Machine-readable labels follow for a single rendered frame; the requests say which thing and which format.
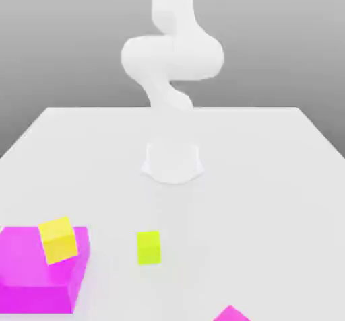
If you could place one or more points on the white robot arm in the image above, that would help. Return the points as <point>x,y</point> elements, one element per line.
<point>172,57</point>

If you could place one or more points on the small lime cube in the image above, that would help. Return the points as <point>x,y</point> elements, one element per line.
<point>148,247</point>

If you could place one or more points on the small magenta cube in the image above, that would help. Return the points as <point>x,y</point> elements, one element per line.
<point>231,315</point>

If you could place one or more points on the small yellow cube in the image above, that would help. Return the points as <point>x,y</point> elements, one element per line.
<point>58,241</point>

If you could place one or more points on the large magenta box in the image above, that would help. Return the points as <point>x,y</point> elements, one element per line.
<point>24,267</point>

